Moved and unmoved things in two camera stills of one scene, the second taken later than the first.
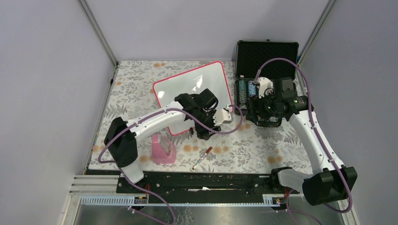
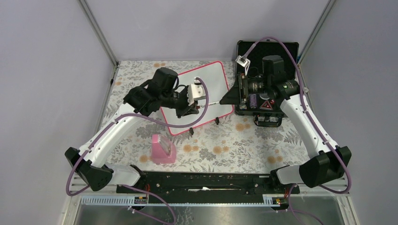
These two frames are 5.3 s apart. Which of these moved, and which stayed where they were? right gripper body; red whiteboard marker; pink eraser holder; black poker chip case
Moved: red whiteboard marker; right gripper body
Stayed: black poker chip case; pink eraser holder
